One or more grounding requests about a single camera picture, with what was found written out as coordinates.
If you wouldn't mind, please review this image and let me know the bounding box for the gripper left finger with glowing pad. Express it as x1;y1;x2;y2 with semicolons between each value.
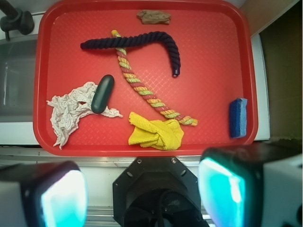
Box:
0;161;88;227

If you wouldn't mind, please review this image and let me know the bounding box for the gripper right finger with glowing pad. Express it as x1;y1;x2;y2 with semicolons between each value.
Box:
198;143;303;227

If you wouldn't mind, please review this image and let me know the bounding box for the dark blue twisted rope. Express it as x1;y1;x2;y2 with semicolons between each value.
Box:
80;31;182;78

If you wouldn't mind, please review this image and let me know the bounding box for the blue sponge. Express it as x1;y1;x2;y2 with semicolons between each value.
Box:
229;98;248;139

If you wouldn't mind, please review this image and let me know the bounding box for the crumpled white paper towel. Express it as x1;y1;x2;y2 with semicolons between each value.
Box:
46;81;124;150

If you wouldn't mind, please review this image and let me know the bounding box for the yellow microfiber cloth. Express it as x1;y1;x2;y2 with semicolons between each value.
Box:
128;112;184;151

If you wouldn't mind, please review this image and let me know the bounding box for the dark green oval case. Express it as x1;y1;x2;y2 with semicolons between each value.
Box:
91;74;115;114

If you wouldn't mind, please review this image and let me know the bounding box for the red plastic tray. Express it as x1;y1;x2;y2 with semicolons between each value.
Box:
33;0;258;157

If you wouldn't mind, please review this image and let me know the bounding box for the grey sink basin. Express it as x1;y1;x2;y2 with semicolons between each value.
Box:
0;39;37;122

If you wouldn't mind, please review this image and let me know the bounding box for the black faucet fixture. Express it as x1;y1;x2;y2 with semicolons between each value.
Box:
0;0;35;41

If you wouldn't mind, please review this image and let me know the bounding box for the red yellow green twisted rope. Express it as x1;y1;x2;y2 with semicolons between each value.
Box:
111;29;198;127

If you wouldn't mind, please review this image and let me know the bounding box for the black octagonal mount base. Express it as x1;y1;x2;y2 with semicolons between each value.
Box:
113;157;209;227

